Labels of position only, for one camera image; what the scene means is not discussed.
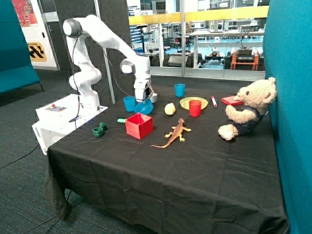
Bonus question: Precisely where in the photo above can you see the green threaded lid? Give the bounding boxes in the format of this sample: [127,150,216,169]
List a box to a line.
[99,122,108,131]

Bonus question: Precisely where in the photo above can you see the teal sofa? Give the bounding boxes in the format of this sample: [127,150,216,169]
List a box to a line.
[0,0,40,94]

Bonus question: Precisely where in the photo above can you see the blue cup far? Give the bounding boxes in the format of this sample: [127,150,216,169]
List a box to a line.
[174,83,185,98]

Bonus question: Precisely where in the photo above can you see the yellow black sign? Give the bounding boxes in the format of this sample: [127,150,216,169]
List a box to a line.
[27,42,47,62]

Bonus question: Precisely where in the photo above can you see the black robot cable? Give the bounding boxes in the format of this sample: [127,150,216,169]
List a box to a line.
[69,34,139,123]

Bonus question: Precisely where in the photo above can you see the black tablecloth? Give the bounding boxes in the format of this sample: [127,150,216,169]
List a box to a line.
[44,87,289,234]

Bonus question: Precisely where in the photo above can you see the green highlighter marker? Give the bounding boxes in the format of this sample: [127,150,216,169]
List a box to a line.
[117,118,126,123]

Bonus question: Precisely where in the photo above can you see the blue plastic bowl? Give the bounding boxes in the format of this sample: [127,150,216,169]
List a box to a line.
[134,99,154,115]

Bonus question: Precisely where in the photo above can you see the red plastic cup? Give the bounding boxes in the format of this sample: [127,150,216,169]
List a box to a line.
[189,100,202,117]

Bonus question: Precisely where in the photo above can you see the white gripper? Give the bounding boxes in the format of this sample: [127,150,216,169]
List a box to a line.
[134,79,153,102]

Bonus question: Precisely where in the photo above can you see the beige teddy bear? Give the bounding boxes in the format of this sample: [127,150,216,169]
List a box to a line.
[218,77,277,141]

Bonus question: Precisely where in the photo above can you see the yellow ball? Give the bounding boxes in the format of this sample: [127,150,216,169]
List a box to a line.
[164,103,176,116]

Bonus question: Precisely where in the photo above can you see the blue cup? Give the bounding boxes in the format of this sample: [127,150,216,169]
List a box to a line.
[123,96,136,112]
[174,83,185,98]

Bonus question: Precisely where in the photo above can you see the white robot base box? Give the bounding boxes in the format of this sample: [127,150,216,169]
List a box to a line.
[32,94,108,155]

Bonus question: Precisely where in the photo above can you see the red square pot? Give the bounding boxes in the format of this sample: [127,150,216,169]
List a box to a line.
[125,113,154,139]

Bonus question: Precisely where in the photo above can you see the blue cup near left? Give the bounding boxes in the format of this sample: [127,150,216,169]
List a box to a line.
[123,96,136,112]

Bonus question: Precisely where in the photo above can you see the red white marker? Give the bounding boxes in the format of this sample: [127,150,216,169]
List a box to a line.
[211,96,217,107]

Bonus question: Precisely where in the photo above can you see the green threaded pot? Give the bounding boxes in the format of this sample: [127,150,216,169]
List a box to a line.
[92,127,104,137]

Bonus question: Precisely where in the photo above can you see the orange toy lizard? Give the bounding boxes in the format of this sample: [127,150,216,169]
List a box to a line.
[150,118,191,148]

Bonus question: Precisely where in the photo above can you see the red wall poster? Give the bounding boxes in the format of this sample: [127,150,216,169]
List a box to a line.
[11,0,38,27]

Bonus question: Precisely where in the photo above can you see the white small cup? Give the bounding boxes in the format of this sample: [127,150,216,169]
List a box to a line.
[150,93,157,103]

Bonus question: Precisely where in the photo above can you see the teal partition wall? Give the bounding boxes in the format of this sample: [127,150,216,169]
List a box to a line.
[263,0,312,234]

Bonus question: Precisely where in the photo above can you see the yellow plastic plate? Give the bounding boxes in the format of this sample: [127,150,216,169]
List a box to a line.
[180,97,208,110]

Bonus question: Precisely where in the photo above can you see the red flat block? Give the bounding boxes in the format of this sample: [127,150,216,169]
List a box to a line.
[221,96,243,106]

